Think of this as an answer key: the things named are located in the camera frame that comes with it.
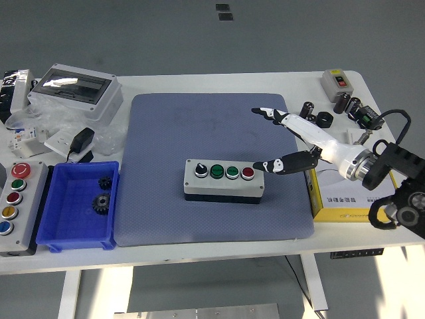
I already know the grey four-button control box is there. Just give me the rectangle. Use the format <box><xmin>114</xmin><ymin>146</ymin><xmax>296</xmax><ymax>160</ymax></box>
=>
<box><xmin>183</xmin><ymin>158</ymin><xmax>266</xmax><ymax>204</ymax></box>

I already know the white rectangular box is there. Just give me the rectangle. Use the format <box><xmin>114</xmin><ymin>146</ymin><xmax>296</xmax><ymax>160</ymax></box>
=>
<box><xmin>9</xmin><ymin>68</ymin><xmax>37</xmax><ymax>116</ymax></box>

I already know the white wall socket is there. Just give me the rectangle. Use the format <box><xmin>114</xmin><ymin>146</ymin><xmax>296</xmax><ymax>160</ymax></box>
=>
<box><xmin>44</xmin><ymin>130</ymin><xmax>94</xmax><ymax>163</ymax></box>

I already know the black table control panel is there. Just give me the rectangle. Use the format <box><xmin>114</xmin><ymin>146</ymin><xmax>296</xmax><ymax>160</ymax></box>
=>
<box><xmin>329</xmin><ymin>248</ymin><xmax>385</xmax><ymax>260</ymax></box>

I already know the black foil packet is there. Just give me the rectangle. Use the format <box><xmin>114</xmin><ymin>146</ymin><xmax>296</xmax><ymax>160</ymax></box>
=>
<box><xmin>0</xmin><ymin>70</ymin><xmax>21</xmax><ymax>124</ymax></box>

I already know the grey five-button control box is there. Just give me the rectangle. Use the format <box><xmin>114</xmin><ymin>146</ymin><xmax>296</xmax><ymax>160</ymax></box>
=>
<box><xmin>0</xmin><ymin>161</ymin><xmax>50</xmax><ymax>257</ymax></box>

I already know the white circuit breaker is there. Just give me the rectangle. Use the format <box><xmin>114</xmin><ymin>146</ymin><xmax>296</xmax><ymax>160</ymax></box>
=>
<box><xmin>7</xmin><ymin>124</ymin><xmax>50</xmax><ymax>159</ymax></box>

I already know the blue plastic bin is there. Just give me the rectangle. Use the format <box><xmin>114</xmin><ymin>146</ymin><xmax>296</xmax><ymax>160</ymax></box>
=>
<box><xmin>35</xmin><ymin>161</ymin><xmax>120</xmax><ymax>253</ymax></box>

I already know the black cable under table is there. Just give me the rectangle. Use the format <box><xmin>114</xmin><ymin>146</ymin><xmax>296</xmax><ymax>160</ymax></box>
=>
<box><xmin>284</xmin><ymin>255</ymin><xmax>315</xmax><ymax>310</ymax></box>

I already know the white wall switch panel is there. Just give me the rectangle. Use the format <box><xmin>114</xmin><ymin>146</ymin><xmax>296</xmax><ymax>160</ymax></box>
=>
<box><xmin>347</xmin><ymin>128</ymin><xmax>368</xmax><ymax>147</ymax></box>

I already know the grey-blue table mat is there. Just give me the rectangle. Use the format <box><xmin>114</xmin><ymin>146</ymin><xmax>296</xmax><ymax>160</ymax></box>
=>
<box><xmin>114</xmin><ymin>92</ymin><xmax>315</xmax><ymax>247</ymax></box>

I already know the black hex nut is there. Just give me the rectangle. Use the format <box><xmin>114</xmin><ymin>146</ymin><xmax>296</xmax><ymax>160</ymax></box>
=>
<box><xmin>317</xmin><ymin>111</ymin><xmax>334</xmax><ymax>129</ymax></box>

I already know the black module green terminal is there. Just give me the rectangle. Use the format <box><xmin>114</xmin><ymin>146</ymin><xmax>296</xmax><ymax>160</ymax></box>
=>
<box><xmin>355</xmin><ymin>105</ymin><xmax>386</xmax><ymax>131</ymax></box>

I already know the black power adapter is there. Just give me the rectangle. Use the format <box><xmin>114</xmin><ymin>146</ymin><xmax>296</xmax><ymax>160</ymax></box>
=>
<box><xmin>67</xmin><ymin>127</ymin><xmax>96</xmax><ymax>163</ymax></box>

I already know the large black gear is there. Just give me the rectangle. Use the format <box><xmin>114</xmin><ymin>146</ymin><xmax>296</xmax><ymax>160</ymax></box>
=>
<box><xmin>92</xmin><ymin>192</ymin><xmax>112</xmax><ymax>216</ymax></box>

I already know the grey two-button switch box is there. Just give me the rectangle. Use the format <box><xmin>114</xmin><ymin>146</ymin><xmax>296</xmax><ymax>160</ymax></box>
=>
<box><xmin>320</xmin><ymin>68</ymin><xmax>353</xmax><ymax>104</ymax></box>

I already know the white table leg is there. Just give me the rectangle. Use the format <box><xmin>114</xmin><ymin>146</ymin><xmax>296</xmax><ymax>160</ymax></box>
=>
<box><xmin>58</xmin><ymin>269</ymin><xmax>82</xmax><ymax>319</ymax></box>
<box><xmin>300</xmin><ymin>254</ymin><xmax>329</xmax><ymax>312</ymax></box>

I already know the yellow white cardboard box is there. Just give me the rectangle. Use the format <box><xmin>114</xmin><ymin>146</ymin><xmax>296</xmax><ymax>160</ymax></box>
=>
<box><xmin>307</xmin><ymin>165</ymin><xmax>399</xmax><ymax>223</ymax></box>

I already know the clear plastic bag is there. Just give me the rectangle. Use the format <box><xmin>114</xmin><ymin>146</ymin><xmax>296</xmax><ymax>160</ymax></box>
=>
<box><xmin>5</xmin><ymin>99</ymin><xmax>127</xmax><ymax>157</ymax></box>

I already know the grey distribution box clear lid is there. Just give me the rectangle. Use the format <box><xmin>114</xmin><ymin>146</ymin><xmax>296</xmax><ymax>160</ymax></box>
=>
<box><xmin>27</xmin><ymin>62</ymin><xmax>124</xmax><ymax>126</ymax></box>

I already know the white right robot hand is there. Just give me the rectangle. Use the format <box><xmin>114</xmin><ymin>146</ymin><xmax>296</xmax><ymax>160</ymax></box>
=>
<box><xmin>251</xmin><ymin>106</ymin><xmax>363</xmax><ymax>177</ymax></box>

